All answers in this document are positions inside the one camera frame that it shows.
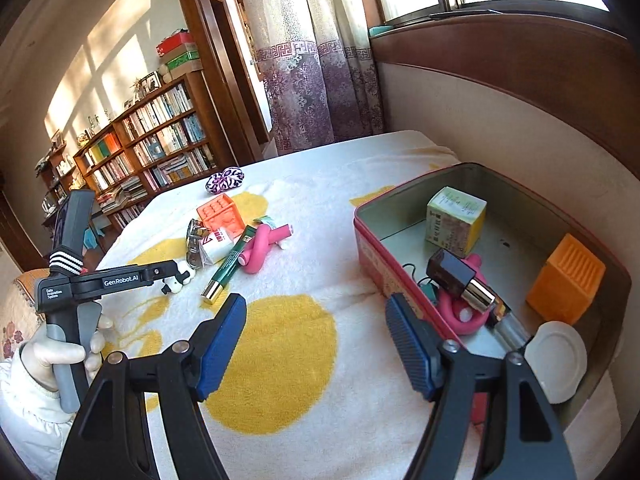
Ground large pink foam curler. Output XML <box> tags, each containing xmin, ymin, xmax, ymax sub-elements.
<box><xmin>436</xmin><ymin>254</ymin><xmax>489</xmax><ymax>335</ymax></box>

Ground green gold tube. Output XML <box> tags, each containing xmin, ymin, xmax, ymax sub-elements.
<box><xmin>202</xmin><ymin>226</ymin><xmax>257</xmax><ymax>304</ymax></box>

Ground clear black lighter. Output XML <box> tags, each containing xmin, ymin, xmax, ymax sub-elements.
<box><xmin>487</xmin><ymin>297</ymin><xmax>533</xmax><ymax>351</ymax></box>

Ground brown gold perfume bottle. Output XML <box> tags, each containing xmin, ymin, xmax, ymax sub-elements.
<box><xmin>426</xmin><ymin>248</ymin><xmax>497</xmax><ymax>313</ymax></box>

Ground panda figurine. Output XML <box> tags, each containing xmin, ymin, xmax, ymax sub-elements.
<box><xmin>160</xmin><ymin>269</ymin><xmax>195</xmax><ymax>295</ymax></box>

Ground small pink foam curler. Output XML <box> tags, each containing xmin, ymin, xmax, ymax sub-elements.
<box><xmin>239</xmin><ymin>224</ymin><xmax>293</xmax><ymax>274</ymax></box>

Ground white round lid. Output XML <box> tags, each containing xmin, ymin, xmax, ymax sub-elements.
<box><xmin>524</xmin><ymin>321</ymin><xmax>588</xmax><ymax>404</ymax></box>

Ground large metal clamp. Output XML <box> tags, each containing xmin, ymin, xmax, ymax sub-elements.
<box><xmin>186</xmin><ymin>219</ymin><xmax>209</xmax><ymax>270</ymax></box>

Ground green yellow medicine box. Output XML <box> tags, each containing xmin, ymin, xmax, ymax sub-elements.
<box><xmin>425</xmin><ymin>186</ymin><xmax>487</xmax><ymax>258</ymax></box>

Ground orange duck rubber cube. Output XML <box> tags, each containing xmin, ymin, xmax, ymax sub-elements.
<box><xmin>526</xmin><ymin>233</ymin><xmax>605</xmax><ymax>325</ymax></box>

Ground teal binder clip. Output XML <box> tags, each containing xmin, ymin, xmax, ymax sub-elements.
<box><xmin>420</xmin><ymin>282</ymin><xmax>438</xmax><ymax>306</ymax></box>

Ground white gloved left hand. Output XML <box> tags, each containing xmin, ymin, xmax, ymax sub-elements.
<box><xmin>20</xmin><ymin>314</ymin><xmax>114</xmax><ymax>391</ymax></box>

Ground orange woven cushion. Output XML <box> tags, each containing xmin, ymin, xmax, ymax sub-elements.
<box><xmin>14</xmin><ymin>269</ymin><xmax>50</xmax><ymax>318</ymax></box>

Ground white yellow towel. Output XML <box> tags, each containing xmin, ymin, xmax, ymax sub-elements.
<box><xmin>100</xmin><ymin>132</ymin><xmax>620</xmax><ymax>479</ymax></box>

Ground red tin box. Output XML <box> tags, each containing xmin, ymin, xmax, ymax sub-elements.
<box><xmin>354</xmin><ymin>162</ymin><xmax>631</xmax><ymax>427</ymax></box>

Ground white red roll package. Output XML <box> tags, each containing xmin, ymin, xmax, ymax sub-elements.
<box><xmin>201</xmin><ymin>228</ymin><xmax>234</xmax><ymax>266</ymax></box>

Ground small wooden shelf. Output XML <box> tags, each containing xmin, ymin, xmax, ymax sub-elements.
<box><xmin>35</xmin><ymin>141</ymin><xmax>86</xmax><ymax>236</ymax></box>

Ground orange studded rubber cube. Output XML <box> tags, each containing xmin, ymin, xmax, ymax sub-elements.
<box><xmin>196</xmin><ymin>193</ymin><xmax>245</xmax><ymax>238</ymax></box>

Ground white green ointment tube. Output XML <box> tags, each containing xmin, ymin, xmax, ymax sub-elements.
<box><xmin>254</xmin><ymin>216</ymin><xmax>277</xmax><ymax>230</ymax></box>

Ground wooden bookshelf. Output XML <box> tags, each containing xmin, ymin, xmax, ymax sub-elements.
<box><xmin>74</xmin><ymin>70</ymin><xmax>234</xmax><ymax>231</ymax></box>

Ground pink leopard scrunchie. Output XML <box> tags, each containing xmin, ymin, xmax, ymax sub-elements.
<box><xmin>205</xmin><ymin>167</ymin><xmax>245</xmax><ymax>195</ymax></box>

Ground stacked gift boxes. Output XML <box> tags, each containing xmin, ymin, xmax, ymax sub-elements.
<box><xmin>155</xmin><ymin>28</ymin><xmax>203</xmax><ymax>84</ymax></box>

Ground purple patterned curtain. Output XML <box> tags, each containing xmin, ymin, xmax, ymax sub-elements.
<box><xmin>243</xmin><ymin>0</ymin><xmax>383</xmax><ymax>155</ymax></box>

